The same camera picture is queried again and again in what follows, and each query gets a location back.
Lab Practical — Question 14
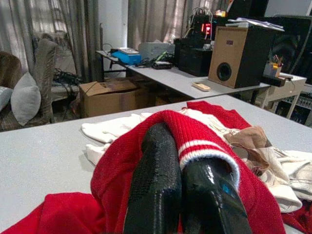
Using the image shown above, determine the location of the light grey printer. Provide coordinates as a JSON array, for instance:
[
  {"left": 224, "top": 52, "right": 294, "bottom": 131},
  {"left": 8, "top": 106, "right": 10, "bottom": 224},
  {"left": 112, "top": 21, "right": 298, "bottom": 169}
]
[{"left": 138, "top": 41, "right": 175, "bottom": 60}]

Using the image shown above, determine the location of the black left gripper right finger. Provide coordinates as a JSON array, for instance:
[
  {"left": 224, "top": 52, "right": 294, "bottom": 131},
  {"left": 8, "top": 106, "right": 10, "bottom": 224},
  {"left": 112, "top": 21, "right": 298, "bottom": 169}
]
[{"left": 181, "top": 158, "right": 253, "bottom": 234}]

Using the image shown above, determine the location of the brown cardboard box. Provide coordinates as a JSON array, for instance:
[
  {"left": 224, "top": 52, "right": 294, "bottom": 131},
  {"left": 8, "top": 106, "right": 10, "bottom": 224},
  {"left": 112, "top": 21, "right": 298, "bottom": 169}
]
[{"left": 79, "top": 79, "right": 149, "bottom": 119}]

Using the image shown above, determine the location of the black cable tangle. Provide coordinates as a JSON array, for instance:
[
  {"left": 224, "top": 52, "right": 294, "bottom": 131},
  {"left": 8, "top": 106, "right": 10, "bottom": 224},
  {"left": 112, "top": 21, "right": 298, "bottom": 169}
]
[{"left": 52, "top": 69, "right": 83, "bottom": 98}]

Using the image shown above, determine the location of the long grey desk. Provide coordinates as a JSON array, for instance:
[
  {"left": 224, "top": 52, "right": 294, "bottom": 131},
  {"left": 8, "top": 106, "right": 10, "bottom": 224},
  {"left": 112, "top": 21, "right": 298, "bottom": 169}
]
[{"left": 96, "top": 50, "right": 271, "bottom": 99}]

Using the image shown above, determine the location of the electronics rig red display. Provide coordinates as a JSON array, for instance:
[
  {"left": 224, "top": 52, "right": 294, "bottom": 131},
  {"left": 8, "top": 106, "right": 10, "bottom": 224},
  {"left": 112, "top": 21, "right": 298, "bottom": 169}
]
[{"left": 186, "top": 6, "right": 227, "bottom": 41}]

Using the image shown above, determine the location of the black computer case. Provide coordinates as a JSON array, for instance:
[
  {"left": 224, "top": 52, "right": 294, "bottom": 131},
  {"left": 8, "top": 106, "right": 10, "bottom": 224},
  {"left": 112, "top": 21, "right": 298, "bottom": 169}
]
[{"left": 174, "top": 38, "right": 214, "bottom": 77}]

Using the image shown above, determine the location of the stack of white papers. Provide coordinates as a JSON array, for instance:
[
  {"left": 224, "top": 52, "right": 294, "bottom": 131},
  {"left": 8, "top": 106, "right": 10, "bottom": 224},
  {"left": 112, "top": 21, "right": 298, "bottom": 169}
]
[{"left": 225, "top": 17, "right": 285, "bottom": 31}]

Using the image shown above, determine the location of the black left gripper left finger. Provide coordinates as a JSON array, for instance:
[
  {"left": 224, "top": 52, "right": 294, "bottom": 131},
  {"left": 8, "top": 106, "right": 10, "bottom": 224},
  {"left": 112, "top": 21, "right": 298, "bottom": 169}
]
[{"left": 123, "top": 123, "right": 182, "bottom": 234}]

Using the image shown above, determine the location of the pen cup with pens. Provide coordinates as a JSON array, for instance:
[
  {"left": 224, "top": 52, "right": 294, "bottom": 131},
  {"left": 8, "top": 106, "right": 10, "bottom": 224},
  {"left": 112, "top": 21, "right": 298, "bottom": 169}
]
[{"left": 263, "top": 55, "right": 283, "bottom": 78}]

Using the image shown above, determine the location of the grey woven chair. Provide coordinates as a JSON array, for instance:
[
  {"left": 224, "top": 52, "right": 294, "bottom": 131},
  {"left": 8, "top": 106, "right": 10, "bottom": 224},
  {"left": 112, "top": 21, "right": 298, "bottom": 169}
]
[{"left": 31, "top": 39, "right": 59, "bottom": 122}]

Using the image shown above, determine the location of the beige sheer curtain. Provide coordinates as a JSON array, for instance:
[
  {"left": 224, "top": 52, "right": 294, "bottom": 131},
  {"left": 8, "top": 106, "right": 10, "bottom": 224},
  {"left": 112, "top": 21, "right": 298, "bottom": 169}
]
[
  {"left": 128, "top": 0, "right": 220, "bottom": 49},
  {"left": 0, "top": 0, "right": 100, "bottom": 82}
]

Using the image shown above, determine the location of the flat grey pillow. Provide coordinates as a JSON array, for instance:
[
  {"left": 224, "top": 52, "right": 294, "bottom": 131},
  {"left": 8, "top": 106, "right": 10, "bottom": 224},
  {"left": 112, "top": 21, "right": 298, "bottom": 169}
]
[{"left": 0, "top": 86, "right": 13, "bottom": 113}]

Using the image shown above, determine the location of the beige remote control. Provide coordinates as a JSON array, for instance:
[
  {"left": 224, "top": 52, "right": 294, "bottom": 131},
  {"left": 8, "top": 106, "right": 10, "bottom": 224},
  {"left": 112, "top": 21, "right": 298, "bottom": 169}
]
[{"left": 192, "top": 81, "right": 212, "bottom": 92}]

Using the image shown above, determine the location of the white side table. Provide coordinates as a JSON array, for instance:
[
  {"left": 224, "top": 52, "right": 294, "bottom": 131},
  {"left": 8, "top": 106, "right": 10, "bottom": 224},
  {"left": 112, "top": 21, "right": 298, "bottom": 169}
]
[{"left": 254, "top": 72, "right": 307, "bottom": 120}]

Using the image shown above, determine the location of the flat black device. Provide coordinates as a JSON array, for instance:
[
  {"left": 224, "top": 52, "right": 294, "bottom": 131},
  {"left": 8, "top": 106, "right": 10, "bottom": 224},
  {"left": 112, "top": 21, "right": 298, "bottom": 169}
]
[{"left": 152, "top": 60, "right": 173, "bottom": 70}]

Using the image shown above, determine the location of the upright grey pillow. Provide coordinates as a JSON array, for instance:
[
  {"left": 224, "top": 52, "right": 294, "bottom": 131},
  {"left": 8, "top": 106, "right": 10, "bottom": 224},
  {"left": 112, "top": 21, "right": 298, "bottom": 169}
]
[{"left": 10, "top": 72, "right": 42, "bottom": 126}]

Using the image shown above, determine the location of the blue box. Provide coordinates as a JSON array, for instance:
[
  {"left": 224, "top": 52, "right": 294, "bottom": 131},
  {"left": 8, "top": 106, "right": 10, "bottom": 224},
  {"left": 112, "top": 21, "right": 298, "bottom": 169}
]
[{"left": 111, "top": 48, "right": 142, "bottom": 65}]

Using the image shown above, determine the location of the red knit sweater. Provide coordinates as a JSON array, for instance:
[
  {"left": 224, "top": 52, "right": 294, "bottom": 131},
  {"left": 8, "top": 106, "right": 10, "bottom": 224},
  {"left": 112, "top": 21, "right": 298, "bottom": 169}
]
[{"left": 0, "top": 101, "right": 312, "bottom": 234}]

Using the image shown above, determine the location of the wooden speaker box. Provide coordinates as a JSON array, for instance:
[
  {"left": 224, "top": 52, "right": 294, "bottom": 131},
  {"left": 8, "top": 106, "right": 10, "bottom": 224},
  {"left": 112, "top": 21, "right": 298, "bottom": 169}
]
[{"left": 208, "top": 25, "right": 276, "bottom": 89}]

